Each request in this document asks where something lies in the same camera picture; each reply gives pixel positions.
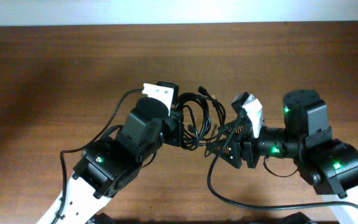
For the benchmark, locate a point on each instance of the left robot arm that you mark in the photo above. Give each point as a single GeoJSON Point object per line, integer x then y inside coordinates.
{"type": "Point", "coordinates": [112, 162]}

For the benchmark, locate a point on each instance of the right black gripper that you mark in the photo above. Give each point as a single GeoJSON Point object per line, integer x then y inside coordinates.
{"type": "Point", "coordinates": [245, 149]}

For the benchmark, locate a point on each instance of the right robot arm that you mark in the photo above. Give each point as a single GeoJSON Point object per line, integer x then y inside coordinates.
{"type": "Point", "coordinates": [329, 165]}

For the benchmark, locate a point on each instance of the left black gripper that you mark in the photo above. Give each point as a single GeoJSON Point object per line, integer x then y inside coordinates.
{"type": "Point", "coordinates": [174, 121]}

